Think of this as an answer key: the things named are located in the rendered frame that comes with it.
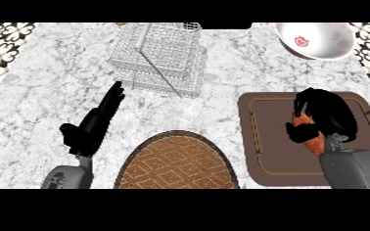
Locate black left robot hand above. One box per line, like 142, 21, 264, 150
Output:
58, 80, 127, 158

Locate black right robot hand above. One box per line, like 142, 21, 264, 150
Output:
285, 87, 360, 144

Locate orange sweet potato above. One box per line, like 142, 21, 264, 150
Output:
291, 109, 328, 157

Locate brown rectangular tray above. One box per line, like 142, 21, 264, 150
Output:
238, 91, 370, 188

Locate oval woven brown placemat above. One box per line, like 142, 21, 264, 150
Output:
113, 129, 242, 190

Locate white bowl with red print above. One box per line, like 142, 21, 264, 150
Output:
273, 23, 359, 62

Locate white wire tiered basket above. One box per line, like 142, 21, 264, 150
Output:
108, 23, 208, 99

